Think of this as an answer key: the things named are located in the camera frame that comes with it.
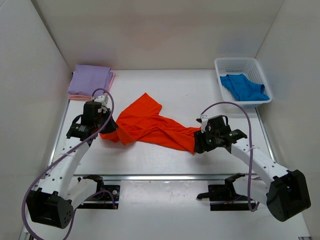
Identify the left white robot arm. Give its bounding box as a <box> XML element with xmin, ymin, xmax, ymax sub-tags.
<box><xmin>26</xmin><ymin>97</ymin><xmax>118</xmax><ymax>229</ymax></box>

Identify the blue t-shirt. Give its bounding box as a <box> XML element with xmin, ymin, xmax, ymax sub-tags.
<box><xmin>220</xmin><ymin>74</ymin><xmax>270</xmax><ymax>102</ymax></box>

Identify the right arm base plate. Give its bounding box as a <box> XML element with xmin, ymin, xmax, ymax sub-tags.
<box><xmin>196</xmin><ymin>173</ymin><xmax>250</xmax><ymax>211</ymax></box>

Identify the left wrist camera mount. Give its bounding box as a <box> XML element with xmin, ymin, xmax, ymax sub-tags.
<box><xmin>93</xmin><ymin>95</ymin><xmax>109</xmax><ymax>107</ymax></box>

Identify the orange t-shirt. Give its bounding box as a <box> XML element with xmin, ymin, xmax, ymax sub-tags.
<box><xmin>100</xmin><ymin>93</ymin><xmax>200</xmax><ymax>154</ymax></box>

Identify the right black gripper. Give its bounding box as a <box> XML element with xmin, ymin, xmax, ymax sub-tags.
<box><xmin>193</xmin><ymin>127</ymin><xmax>219</xmax><ymax>154</ymax></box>

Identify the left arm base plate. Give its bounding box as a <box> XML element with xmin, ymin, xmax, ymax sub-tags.
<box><xmin>77</xmin><ymin>174</ymin><xmax>121</xmax><ymax>210</ymax></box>

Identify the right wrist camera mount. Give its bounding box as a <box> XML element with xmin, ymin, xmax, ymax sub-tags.
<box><xmin>196</xmin><ymin>114</ymin><xmax>209</xmax><ymax>133</ymax></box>

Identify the folded purple t-shirt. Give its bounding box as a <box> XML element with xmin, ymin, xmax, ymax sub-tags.
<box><xmin>67</xmin><ymin>64</ymin><xmax>112</xmax><ymax>96</ymax></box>

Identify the folded pink t-shirt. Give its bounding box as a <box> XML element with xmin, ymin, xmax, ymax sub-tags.
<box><xmin>68</xmin><ymin>72</ymin><xmax>116</xmax><ymax>101</ymax></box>

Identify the white plastic basket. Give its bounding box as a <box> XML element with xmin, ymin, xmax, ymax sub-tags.
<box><xmin>214</xmin><ymin>57</ymin><xmax>273</xmax><ymax>108</ymax></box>

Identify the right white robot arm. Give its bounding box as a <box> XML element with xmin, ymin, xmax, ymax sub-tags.
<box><xmin>194</xmin><ymin>115</ymin><xmax>311</xmax><ymax>222</ymax></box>

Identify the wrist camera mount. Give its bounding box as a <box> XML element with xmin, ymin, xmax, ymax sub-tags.
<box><xmin>93</xmin><ymin>95</ymin><xmax>109</xmax><ymax>107</ymax></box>
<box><xmin>196</xmin><ymin>114</ymin><xmax>209</xmax><ymax>133</ymax></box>

